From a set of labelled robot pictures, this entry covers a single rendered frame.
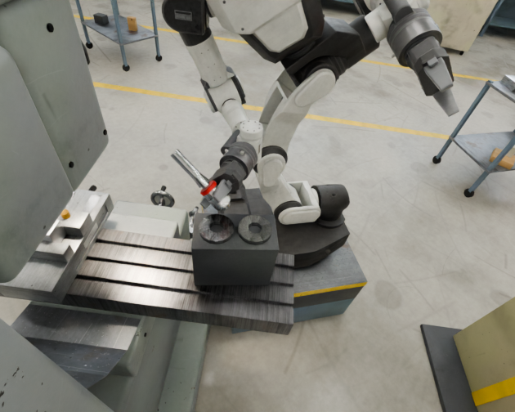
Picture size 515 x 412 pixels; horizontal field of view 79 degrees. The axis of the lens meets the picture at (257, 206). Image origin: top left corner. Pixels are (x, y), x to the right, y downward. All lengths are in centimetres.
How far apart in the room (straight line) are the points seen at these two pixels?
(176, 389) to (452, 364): 149
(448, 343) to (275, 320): 151
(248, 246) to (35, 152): 49
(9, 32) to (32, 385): 41
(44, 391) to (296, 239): 125
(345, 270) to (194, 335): 83
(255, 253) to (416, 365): 151
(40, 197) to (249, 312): 59
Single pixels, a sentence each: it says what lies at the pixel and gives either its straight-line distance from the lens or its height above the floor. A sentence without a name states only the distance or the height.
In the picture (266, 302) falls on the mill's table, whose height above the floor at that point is 92.
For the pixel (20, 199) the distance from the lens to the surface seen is 52.
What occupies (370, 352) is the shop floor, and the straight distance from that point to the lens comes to 204.
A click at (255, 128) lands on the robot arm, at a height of 128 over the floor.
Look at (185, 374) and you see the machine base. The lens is 162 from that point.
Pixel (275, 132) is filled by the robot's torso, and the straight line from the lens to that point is 116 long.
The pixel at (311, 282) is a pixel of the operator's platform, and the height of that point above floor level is 40.
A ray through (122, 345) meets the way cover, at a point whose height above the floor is 88.
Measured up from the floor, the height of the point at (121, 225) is 86.
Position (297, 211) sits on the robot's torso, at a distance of 145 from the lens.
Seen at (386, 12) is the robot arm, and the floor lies 159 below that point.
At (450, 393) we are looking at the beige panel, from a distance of 216.
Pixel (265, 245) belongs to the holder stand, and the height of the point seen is 112.
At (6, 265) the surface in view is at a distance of 53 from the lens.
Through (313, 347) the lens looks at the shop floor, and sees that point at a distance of 194.
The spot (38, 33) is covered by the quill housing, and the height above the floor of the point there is 158.
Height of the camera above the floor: 177
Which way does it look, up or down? 47 degrees down
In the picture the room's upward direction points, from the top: 10 degrees clockwise
